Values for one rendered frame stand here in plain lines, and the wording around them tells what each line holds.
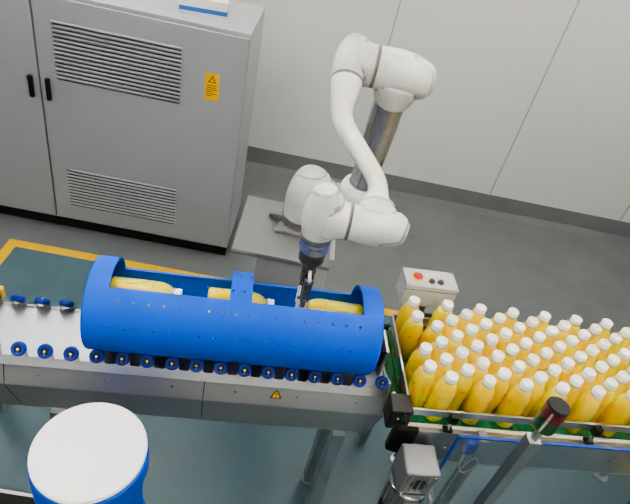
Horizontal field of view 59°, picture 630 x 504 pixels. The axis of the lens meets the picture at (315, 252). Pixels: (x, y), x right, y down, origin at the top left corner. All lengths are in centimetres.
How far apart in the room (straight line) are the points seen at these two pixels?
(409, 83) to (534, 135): 296
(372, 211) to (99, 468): 94
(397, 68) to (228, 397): 116
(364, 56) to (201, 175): 175
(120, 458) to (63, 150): 232
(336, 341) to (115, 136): 208
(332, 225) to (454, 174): 331
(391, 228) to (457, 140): 313
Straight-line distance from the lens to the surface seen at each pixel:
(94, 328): 169
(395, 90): 180
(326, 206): 144
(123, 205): 359
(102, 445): 157
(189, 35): 299
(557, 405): 167
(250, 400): 187
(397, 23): 418
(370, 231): 147
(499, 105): 450
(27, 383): 196
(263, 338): 164
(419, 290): 207
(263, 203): 239
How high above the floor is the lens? 237
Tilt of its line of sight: 38 degrees down
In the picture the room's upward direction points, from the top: 14 degrees clockwise
